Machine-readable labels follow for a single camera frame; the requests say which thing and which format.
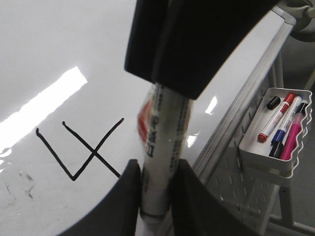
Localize blue capped whiteboard marker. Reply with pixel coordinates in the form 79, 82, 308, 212
269, 95, 302, 158

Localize red capped whiteboard marker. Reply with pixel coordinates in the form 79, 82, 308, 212
257, 93, 295, 143

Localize pink highlighter marker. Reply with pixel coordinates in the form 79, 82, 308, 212
280, 100, 308, 160

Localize white perforated pegboard panel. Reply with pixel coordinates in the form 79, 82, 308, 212
193, 88, 276, 236

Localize white black whiteboard marker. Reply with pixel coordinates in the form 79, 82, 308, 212
140, 84, 193, 236

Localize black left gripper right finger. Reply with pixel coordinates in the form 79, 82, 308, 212
125, 0, 277, 100

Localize white plastic marker tray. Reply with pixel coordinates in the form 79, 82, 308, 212
239, 88, 312, 185

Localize red round magnet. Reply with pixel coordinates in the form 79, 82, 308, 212
137, 100, 152, 146

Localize white whiteboard with aluminium frame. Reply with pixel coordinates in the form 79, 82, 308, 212
0, 0, 296, 236

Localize grey round stand joint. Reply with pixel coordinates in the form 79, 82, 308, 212
284, 0, 315, 42

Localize loose black marker cap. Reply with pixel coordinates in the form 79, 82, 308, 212
266, 96, 281, 110

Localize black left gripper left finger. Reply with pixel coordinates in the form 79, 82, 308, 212
57, 159, 266, 236

